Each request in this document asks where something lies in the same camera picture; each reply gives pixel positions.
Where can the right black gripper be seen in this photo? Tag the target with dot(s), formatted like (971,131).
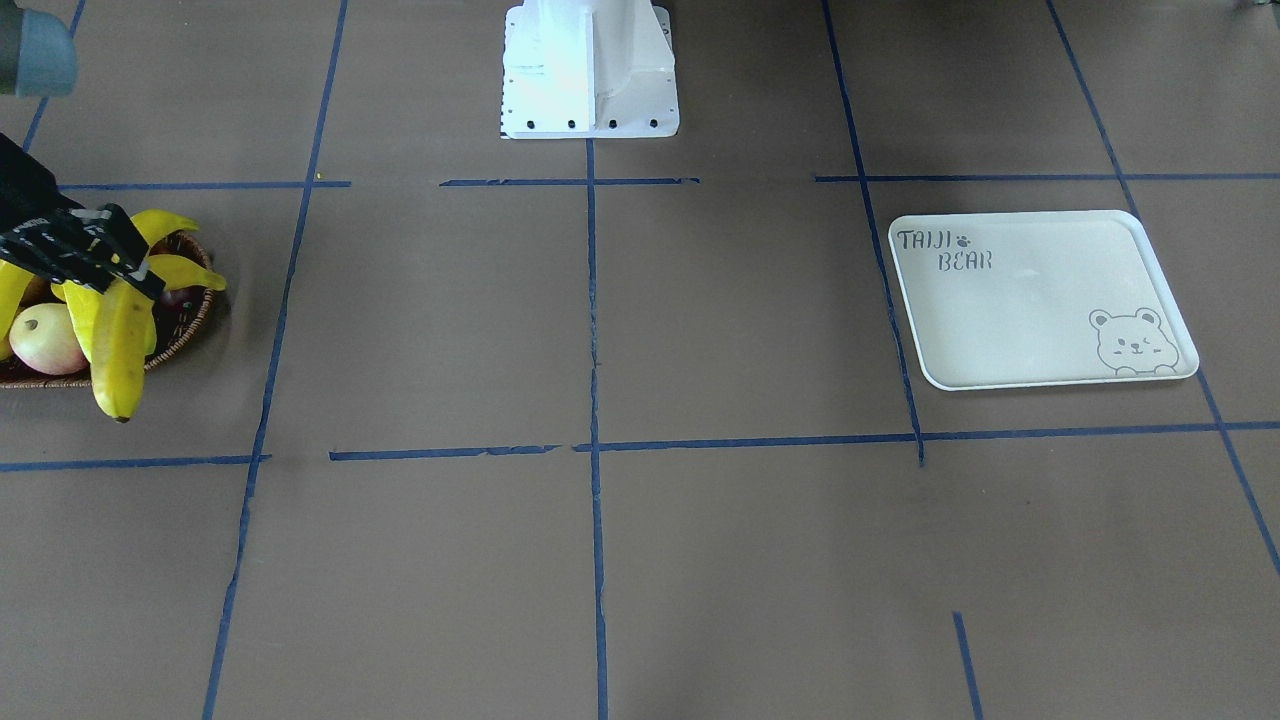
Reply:
(22,182)

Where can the yellow banana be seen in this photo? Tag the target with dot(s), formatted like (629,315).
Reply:
(154,225)
(179,273)
(14,284)
(115,332)

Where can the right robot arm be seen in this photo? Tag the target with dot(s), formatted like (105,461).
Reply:
(38,56)

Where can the brown wicker basket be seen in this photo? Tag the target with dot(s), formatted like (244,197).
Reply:
(176,324)

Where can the pale pink apple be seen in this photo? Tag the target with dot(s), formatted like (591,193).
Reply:
(43,338)

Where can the dark red plum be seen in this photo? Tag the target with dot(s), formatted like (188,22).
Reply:
(172,298)

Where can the cream bear tray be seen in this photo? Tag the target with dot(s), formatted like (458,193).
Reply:
(1038,299)

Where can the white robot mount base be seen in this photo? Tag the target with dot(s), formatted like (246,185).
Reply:
(588,69)

